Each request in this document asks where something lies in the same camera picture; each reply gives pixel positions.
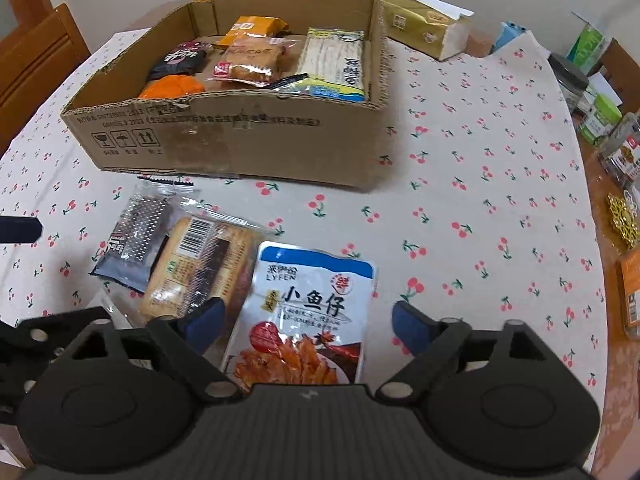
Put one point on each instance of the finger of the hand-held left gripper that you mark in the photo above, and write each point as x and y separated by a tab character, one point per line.
20	230
30	355

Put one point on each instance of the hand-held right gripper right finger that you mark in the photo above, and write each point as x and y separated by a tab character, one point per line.
407	321

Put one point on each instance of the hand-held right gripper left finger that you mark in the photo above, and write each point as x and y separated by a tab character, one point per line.
206	317

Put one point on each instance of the clear bread packet with barcode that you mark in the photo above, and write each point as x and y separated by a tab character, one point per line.
205	255

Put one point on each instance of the blue white fish packet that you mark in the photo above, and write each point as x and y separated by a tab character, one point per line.
305	310

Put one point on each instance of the dark see-through packet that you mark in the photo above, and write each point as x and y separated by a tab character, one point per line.
137	232

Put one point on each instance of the cardboard box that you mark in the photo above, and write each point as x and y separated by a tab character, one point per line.
240	140

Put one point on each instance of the plain orange crinkled packet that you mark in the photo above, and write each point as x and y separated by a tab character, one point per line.
172	87

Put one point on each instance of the black red packet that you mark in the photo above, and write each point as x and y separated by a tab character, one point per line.
180	60

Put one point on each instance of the clear bun packet red label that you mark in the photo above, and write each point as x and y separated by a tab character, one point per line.
250	62

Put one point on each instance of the long green cracker packet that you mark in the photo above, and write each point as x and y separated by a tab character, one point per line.
330	62

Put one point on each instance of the yellow orange packet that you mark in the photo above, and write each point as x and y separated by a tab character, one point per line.
252	27

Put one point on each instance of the cherry print tablecloth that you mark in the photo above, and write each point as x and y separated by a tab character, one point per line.
475	200

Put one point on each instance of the wooden chair with curved back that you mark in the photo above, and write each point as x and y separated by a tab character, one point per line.
42	60

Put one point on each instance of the gold ornament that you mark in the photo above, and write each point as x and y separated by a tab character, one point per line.
625	220

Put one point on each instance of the glass jar with sachets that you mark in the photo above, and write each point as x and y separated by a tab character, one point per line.
622	152

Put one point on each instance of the green lid jar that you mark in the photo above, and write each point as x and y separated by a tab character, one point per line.
600	120

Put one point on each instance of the dark lid jar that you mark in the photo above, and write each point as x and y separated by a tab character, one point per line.
570	82

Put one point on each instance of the gold tissue pack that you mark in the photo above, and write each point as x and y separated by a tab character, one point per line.
425	25

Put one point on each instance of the wooden chair beside clutter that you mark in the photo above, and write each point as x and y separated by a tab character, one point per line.
622	70

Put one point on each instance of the green white carton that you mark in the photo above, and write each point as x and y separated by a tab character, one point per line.
590	42

